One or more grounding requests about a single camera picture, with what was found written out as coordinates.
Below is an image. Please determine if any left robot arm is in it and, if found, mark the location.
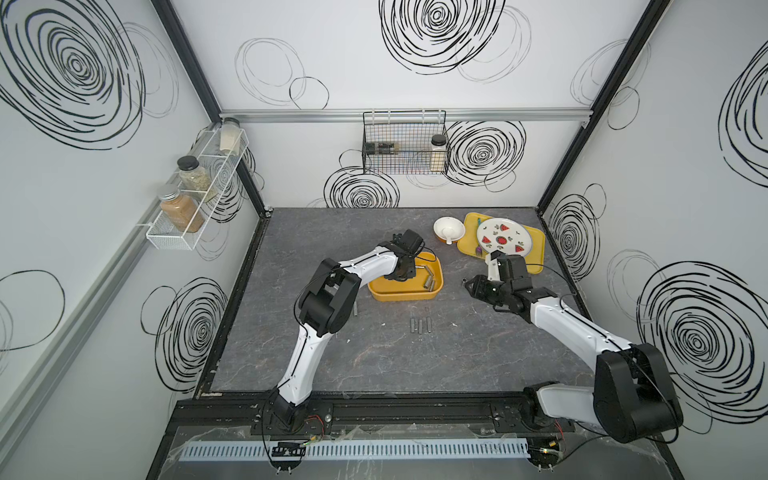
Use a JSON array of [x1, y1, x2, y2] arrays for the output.
[[270, 229, 425, 430]]

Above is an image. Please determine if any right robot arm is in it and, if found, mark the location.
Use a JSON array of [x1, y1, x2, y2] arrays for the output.
[[462, 252, 684, 444]]

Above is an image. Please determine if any yellow storage box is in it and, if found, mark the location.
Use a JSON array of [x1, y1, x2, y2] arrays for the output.
[[367, 252, 444, 302]]

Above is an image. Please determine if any orange white bowl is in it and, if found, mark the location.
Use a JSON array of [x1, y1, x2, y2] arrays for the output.
[[433, 216, 466, 245]]

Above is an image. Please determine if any watermelon pattern plate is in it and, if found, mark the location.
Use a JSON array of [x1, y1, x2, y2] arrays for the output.
[[476, 217, 533, 257]]

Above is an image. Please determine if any yellow serving tray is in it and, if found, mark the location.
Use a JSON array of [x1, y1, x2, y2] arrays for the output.
[[457, 212, 546, 274]]

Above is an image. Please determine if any dark item in basket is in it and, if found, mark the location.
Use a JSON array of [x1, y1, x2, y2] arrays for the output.
[[364, 141, 400, 156]]

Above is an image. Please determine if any white jar on shelf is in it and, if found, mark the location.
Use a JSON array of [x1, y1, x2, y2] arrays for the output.
[[219, 117, 242, 154]]

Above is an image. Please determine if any green herb jar black lid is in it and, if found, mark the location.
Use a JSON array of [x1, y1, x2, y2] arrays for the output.
[[177, 155, 217, 203]]

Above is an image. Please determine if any brown spice jar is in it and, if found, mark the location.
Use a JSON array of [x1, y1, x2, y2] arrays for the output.
[[157, 184, 204, 233]]

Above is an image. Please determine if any jar in wire basket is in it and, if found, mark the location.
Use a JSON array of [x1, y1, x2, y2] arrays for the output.
[[429, 134, 448, 173]]

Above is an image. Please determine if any black wire basket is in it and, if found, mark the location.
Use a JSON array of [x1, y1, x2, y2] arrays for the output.
[[362, 119, 450, 175]]

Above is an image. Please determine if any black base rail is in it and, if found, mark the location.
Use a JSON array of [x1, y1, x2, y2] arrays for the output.
[[167, 391, 655, 436]]

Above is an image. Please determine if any white slotted cable duct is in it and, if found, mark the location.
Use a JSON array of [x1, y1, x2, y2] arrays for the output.
[[178, 438, 530, 462]]

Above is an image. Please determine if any aluminium wall rail back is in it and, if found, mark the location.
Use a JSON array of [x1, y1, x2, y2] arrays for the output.
[[219, 107, 592, 123]]

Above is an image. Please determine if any aluminium wall rail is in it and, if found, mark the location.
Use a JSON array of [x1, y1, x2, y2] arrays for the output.
[[219, 107, 592, 123], [1, 201, 160, 461]]

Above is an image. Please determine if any white wire wall shelf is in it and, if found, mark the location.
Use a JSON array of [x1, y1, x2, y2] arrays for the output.
[[146, 124, 249, 261]]

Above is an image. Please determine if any left corner frame post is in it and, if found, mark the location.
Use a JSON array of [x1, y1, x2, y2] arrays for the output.
[[151, 0, 271, 219]]

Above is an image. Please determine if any black corner frame post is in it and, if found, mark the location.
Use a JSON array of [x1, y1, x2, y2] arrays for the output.
[[536, 0, 672, 214]]

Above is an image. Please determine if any aluminium wall rail left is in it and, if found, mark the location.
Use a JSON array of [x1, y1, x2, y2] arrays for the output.
[[1, 201, 160, 461]]

